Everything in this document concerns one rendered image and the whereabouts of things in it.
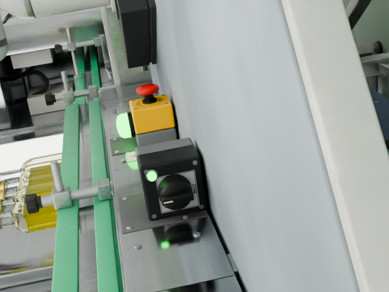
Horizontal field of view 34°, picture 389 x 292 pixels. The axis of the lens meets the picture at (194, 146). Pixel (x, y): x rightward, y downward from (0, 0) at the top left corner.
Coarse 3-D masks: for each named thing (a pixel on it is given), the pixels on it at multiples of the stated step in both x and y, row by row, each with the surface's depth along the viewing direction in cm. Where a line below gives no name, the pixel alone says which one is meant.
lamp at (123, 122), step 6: (120, 114) 113; (126, 114) 113; (120, 120) 112; (126, 120) 112; (132, 120) 112; (120, 126) 112; (126, 126) 112; (132, 126) 112; (120, 132) 112; (126, 132) 112; (132, 132) 112
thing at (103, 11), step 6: (102, 6) 154; (102, 12) 152; (102, 18) 152; (108, 24) 154; (108, 30) 153; (108, 36) 154; (108, 42) 154; (108, 48) 155; (114, 54) 156; (114, 60) 156; (114, 66) 156; (114, 72) 157; (114, 78) 157
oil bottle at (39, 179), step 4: (36, 176) 142; (40, 176) 142; (44, 176) 141; (48, 176) 141; (52, 176) 141; (24, 180) 141; (28, 180) 140; (32, 180) 140; (36, 180) 140; (40, 180) 139; (44, 180) 139; (48, 180) 139; (52, 180) 139; (20, 184) 140; (24, 184) 139; (28, 184) 138; (32, 184) 138; (36, 184) 138; (20, 188) 138; (16, 192) 139
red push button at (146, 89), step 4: (148, 84) 113; (152, 84) 112; (140, 88) 111; (144, 88) 111; (148, 88) 111; (152, 88) 111; (156, 88) 111; (140, 92) 111; (144, 92) 110; (148, 92) 110; (152, 92) 111; (144, 96) 112; (148, 96) 112; (152, 96) 112; (148, 100) 112
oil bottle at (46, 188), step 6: (30, 186) 136; (36, 186) 136; (42, 186) 135; (48, 186) 135; (54, 186) 134; (18, 192) 135; (24, 192) 134; (30, 192) 133; (36, 192) 133; (42, 192) 133; (48, 192) 133; (18, 198) 133; (24, 198) 132
